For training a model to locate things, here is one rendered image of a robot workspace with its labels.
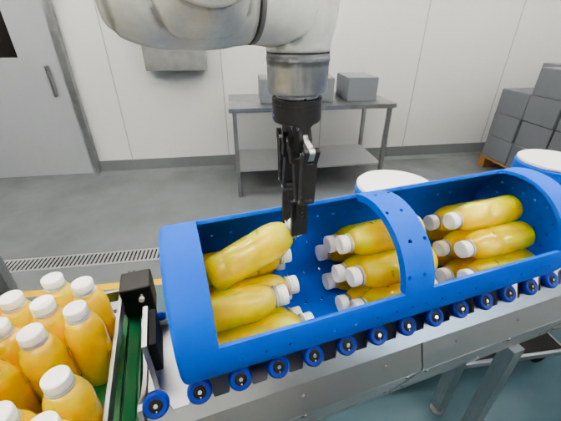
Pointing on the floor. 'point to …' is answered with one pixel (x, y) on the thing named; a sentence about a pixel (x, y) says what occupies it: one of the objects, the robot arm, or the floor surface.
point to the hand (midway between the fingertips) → (294, 211)
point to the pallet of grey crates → (526, 119)
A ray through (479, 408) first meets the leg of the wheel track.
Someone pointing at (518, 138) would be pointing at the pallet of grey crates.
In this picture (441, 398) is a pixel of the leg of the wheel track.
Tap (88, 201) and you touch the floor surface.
